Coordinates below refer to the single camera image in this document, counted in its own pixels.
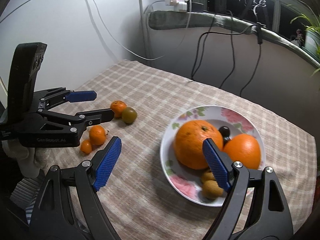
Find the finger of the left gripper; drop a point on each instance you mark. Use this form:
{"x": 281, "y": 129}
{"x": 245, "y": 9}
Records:
{"x": 81, "y": 96}
{"x": 95, "y": 117}

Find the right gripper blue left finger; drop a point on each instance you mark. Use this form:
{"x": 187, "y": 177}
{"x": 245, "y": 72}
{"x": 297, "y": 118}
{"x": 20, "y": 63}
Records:
{"x": 53, "y": 215}

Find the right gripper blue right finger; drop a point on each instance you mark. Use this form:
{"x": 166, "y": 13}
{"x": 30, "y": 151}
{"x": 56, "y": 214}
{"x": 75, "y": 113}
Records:
{"x": 269, "y": 216}

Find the large smooth orange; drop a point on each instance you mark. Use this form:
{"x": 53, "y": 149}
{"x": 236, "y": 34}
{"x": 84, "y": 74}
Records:
{"x": 244, "y": 148}

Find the large spotted orange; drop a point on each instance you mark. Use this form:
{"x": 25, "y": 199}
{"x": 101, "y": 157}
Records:
{"x": 188, "y": 143}

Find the gloved left hand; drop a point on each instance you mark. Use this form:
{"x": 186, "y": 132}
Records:
{"x": 30, "y": 160}

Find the small orange kumquat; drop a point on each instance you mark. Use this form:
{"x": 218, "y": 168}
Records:
{"x": 86, "y": 147}

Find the small mandarin with stem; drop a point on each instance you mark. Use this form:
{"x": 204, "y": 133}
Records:
{"x": 117, "y": 107}

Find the green brown fruit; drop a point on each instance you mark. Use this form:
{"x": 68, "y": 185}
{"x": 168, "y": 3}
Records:
{"x": 129, "y": 115}

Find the brown longan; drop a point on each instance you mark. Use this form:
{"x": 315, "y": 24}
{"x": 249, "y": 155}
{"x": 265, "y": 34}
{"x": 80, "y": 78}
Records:
{"x": 207, "y": 175}
{"x": 211, "y": 190}

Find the beige plaid cloth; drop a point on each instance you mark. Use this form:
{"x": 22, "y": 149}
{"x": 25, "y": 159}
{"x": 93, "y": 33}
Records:
{"x": 138, "y": 199}

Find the floral white plate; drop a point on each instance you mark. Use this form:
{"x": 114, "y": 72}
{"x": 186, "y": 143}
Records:
{"x": 185, "y": 181}

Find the dark plum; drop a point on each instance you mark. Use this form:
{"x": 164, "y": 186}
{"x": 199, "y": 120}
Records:
{"x": 225, "y": 131}

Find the grey green sill cover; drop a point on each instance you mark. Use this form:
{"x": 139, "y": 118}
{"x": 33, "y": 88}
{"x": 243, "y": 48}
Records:
{"x": 167, "y": 20}

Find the potted spider plant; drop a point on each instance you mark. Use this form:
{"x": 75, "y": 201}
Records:
{"x": 309, "y": 19}

